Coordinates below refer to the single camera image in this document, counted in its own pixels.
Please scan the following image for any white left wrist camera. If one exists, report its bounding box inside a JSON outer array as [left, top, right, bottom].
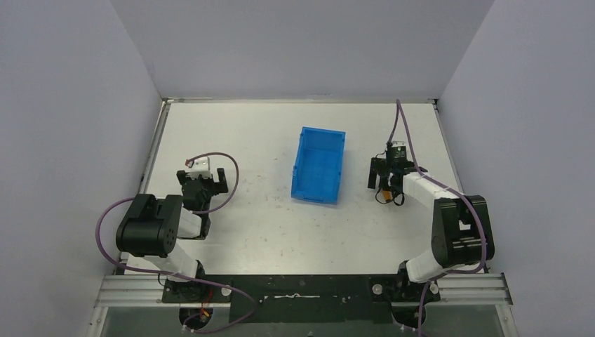
[[185, 157, 212, 179]]

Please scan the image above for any orange handled screwdriver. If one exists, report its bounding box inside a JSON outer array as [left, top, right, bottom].
[[375, 189, 393, 204]]

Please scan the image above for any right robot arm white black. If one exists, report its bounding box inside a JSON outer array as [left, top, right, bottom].
[[368, 145, 495, 301]]

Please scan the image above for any aluminium front frame rail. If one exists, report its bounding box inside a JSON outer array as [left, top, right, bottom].
[[95, 274, 513, 308]]

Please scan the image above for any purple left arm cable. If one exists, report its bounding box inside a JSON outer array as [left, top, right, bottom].
[[95, 152, 258, 335]]

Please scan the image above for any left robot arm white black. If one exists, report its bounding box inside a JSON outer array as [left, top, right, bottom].
[[116, 168, 229, 303]]

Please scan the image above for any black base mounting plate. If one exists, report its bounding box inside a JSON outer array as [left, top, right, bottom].
[[161, 272, 441, 326]]

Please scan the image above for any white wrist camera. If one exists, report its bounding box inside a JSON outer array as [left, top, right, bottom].
[[391, 140, 407, 148], [185, 157, 212, 179]]

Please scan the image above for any blue plastic bin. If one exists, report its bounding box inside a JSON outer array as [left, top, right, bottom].
[[290, 126, 346, 204]]

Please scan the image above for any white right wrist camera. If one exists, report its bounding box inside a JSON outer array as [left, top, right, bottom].
[[391, 140, 407, 148]]

